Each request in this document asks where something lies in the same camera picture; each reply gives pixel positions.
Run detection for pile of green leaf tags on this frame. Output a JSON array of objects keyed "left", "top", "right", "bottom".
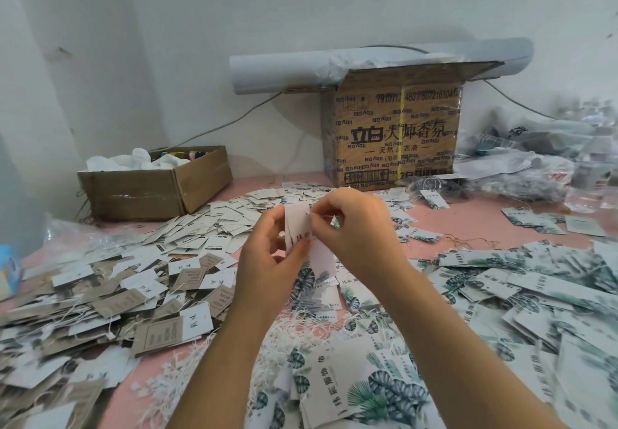
[{"left": 246, "top": 235, "right": 618, "bottom": 429}]

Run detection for person's left forearm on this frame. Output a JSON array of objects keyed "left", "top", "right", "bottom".
[{"left": 169, "top": 316, "right": 281, "bottom": 429}]

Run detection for person's right hand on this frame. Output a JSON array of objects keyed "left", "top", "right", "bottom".
[{"left": 310, "top": 187, "right": 411, "bottom": 285}]

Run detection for large printed cardboard box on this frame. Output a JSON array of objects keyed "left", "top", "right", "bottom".
[{"left": 321, "top": 61, "right": 503, "bottom": 192}]

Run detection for heap of clear plastic bags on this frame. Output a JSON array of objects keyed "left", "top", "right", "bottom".
[{"left": 458, "top": 95, "right": 618, "bottom": 211}]

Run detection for heap of small tags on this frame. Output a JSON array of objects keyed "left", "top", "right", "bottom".
[{"left": 145, "top": 182, "right": 447, "bottom": 251}]

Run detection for pile of brown white tags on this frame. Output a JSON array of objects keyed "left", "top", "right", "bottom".
[{"left": 0, "top": 245, "right": 238, "bottom": 429}]

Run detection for pile of white strings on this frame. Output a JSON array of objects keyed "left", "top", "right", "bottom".
[{"left": 140, "top": 337, "right": 334, "bottom": 429}]

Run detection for white crumpled material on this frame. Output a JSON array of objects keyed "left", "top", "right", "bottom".
[{"left": 85, "top": 148, "right": 191, "bottom": 173}]

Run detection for black cable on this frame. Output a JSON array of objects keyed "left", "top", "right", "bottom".
[{"left": 169, "top": 90, "right": 287, "bottom": 149}]

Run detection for clear plastic bag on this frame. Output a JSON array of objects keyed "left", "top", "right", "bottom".
[{"left": 43, "top": 216, "right": 122, "bottom": 259}]

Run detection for person's right forearm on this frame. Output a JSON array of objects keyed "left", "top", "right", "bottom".
[{"left": 379, "top": 264, "right": 571, "bottom": 429}]

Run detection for single white leaf print tag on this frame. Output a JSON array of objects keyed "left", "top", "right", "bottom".
[{"left": 282, "top": 202, "right": 339, "bottom": 290}]

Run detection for blue tissue pack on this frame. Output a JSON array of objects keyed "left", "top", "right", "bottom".
[{"left": 0, "top": 245, "right": 24, "bottom": 301}]

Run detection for small open cardboard box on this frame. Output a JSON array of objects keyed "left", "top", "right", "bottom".
[{"left": 77, "top": 146, "right": 234, "bottom": 223}]

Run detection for white roll in plastic wrap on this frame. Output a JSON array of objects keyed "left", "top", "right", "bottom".
[{"left": 229, "top": 37, "right": 535, "bottom": 95}]

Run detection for person's left hand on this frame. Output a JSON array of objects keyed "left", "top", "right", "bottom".
[{"left": 232, "top": 204, "right": 314, "bottom": 329}]

